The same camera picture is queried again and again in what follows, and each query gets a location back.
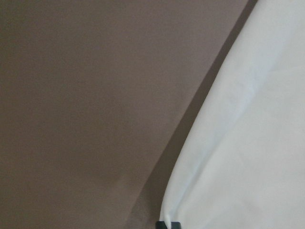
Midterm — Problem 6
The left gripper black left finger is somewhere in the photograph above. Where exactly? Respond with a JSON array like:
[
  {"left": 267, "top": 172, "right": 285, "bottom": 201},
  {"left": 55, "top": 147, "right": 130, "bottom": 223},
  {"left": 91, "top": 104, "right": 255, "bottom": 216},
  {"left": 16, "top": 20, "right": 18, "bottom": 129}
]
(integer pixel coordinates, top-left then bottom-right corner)
[{"left": 155, "top": 221, "right": 167, "bottom": 229}]

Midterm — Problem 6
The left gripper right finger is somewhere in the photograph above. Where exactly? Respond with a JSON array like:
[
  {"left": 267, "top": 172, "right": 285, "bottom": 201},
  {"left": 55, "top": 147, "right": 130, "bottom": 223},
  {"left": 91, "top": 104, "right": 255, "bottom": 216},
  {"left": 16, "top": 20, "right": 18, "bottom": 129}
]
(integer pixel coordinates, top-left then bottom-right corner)
[{"left": 171, "top": 222, "right": 181, "bottom": 229}]

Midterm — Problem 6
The cream long-sleeve cat shirt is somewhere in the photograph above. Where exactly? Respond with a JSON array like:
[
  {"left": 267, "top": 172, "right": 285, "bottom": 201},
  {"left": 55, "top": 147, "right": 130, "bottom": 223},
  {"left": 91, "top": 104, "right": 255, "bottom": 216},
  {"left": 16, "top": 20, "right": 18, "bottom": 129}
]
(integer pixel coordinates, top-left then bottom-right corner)
[{"left": 159, "top": 0, "right": 305, "bottom": 229}]

